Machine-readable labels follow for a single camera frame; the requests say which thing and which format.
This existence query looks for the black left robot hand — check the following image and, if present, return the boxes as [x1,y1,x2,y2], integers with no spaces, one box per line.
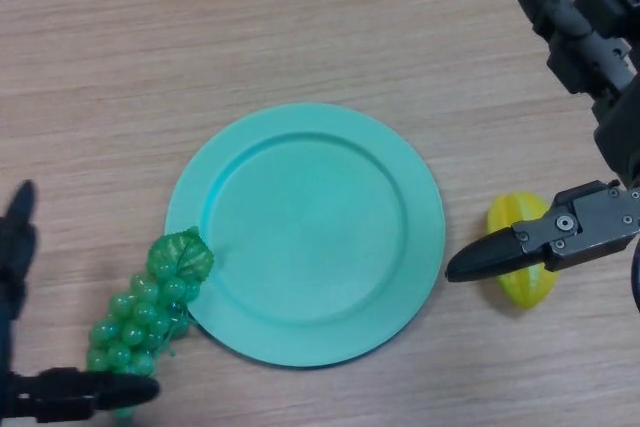
[0,180,161,424]

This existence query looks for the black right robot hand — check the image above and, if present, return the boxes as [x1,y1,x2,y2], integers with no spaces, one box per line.
[444,0,640,313]

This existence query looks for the green plastic grape bunch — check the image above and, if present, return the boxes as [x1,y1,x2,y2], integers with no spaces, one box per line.
[87,226,216,423]

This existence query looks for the round green plate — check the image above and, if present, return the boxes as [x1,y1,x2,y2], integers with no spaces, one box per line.
[164,102,446,367]

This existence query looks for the yellow starfruit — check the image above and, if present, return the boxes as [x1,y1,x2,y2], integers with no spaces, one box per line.
[487,190,561,309]

